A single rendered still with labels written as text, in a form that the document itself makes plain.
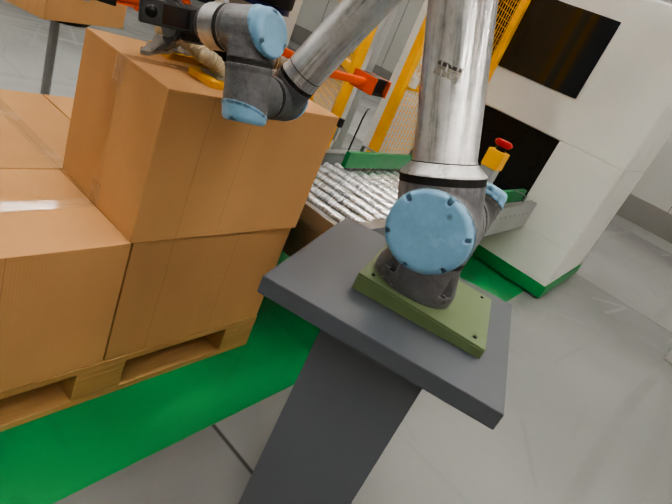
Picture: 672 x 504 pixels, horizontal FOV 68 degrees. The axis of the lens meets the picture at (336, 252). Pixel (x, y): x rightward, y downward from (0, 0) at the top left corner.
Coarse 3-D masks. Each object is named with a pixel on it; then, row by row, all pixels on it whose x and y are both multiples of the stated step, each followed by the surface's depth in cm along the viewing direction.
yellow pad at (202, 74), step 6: (192, 72) 126; (198, 72) 125; (204, 72) 127; (198, 78) 125; (204, 78) 124; (210, 78) 124; (216, 78) 125; (222, 78) 127; (210, 84) 123; (216, 84) 124; (222, 84) 125
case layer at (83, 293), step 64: (0, 128) 150; (64, 128) 168; (0, 192) 122; (64, 192) 133; (0, 256) 103; (64, 256) 113; (128, 256) 128; (192, 256) 144; (256, 256) 168; (0, 320) 110; (64, 320) 123; (128, 320) 140; (192, 320) 162; (0, 384) 120
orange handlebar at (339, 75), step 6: (120, 0) 108; (126, 0) 109; (132, 0) 110; (138, 0) 110; (132, 6) 110; (138, 6) 112; (282, 54) 134; (288, 54) 133; (336, 72) 134; (342, 72) 137; (336, 78) 136; (342, 78) 137; (348, 78) 139; (354, 78) 141; (360, 78) 143; (360, 84) 145
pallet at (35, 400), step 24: (192, 336) 166; (216, 336) 182; (240, 336) 189; (120, 360) 147; (144, 360) 165; (168, 360) 169; (192, 360) 174; (48, 384) 131; (72, 384) 139; (96, 384) 145; (120, 384) 153; (0, 408) 131; (24, 408) 134; (48, 408) 137
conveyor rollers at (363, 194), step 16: (320, 176) 232; (336, 176) 239; (352, 176) 254; (368, 176) 261; (384, 176) 275; (320, 192) 211; (336, 192) 219; (352, 192) 233; (368, 192) 239; (384, 192) 247; (320, 208) 200; (336, 208) 206; (352, 208) 213; (368, 208) 219; (384, 208) 226
